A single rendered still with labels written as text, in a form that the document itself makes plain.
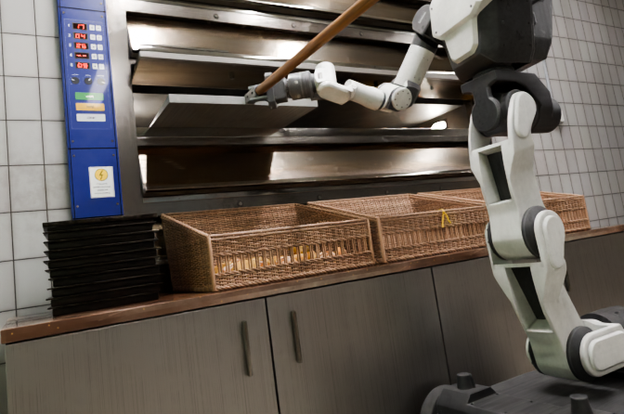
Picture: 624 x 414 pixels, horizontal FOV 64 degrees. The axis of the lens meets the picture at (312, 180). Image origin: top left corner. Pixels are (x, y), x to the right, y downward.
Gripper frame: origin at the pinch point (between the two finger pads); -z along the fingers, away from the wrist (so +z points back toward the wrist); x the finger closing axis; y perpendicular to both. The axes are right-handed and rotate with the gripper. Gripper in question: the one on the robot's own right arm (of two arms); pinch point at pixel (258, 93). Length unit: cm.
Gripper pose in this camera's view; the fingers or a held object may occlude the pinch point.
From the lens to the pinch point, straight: 170.0
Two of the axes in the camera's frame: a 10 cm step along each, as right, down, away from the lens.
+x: -1.4, -9.8, 1.3
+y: -1.0, -1.2, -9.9
